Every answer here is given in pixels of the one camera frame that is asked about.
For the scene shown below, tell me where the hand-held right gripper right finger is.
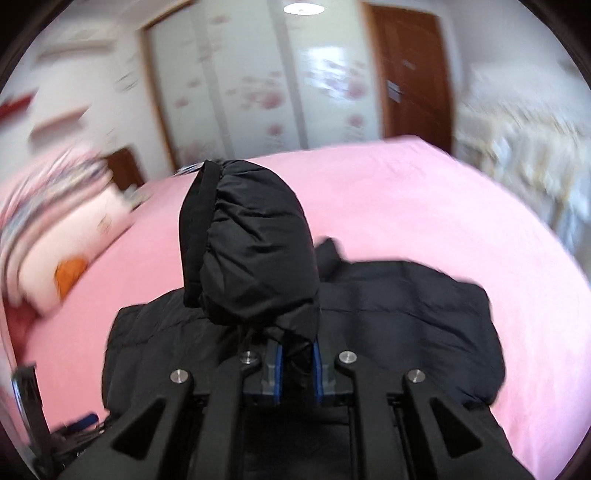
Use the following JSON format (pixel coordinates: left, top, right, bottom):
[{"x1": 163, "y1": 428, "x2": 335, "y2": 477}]
[{"x1": 311, "y1": 342, "x2": 536, "y2": 480}]

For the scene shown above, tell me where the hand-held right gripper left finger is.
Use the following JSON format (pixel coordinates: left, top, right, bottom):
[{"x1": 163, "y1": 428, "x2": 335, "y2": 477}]
[{"x1": 55, "y1": 340, "x2": 284, "y2": 480}]

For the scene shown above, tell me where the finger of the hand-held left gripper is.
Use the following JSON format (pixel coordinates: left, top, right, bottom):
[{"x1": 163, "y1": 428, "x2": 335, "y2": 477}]
[{"x1": 65, "y1": 412, "x2": 100, "y2": 435}]

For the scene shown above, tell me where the black puffer jacket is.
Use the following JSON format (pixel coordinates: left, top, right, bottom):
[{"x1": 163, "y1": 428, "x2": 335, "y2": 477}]
[{"x1": 102, "y1": 158, "x2": 515, "y2": 470}]

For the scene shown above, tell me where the pink quilt with orange print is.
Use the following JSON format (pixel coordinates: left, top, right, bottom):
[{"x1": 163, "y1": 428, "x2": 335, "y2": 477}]
[{"x1": 14, "y1": 185, "x2": 136, "y2": 317}]

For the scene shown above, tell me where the pink fleece bed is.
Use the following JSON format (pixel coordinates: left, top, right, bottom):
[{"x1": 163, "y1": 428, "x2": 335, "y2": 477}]
[{"x1": 14, "y1": 135, "x2": 591, "y2": 476}]

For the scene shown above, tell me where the brown wooden headboard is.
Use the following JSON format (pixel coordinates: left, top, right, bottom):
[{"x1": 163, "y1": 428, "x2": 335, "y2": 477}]
[{"x1": 106, "y1": 148, "x2": 147, "y2": 192}]

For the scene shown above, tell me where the floral sliding-door wardrobe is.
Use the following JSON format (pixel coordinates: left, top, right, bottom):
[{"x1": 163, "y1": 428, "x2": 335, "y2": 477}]
[{"x1": 141, "y1": 0, "x2": 384, "y2": 174}]

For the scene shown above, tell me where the white lace furniture cover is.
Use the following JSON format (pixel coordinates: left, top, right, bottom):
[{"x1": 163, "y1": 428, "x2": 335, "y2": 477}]
[{"x1": 455, "y1": 62, "x2": 591, "y2": 259}]

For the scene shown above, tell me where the brown wooden door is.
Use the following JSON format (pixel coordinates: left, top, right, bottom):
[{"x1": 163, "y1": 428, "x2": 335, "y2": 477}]
[{"x1": 365, "y1": 2, "x2": 454, "y2": 151}]

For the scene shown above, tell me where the pale wooden wall shelf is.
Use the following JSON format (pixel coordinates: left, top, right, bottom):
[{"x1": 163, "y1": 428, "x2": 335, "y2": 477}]
[{"x1": 30, "y1": 106, "x2": 89, "y2": 136}]

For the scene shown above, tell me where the red wall shelf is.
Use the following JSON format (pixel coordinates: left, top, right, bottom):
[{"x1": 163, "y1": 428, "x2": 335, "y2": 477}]
[{"x1": 0, "y1": 95, "x2": 37, "y2": 121}]

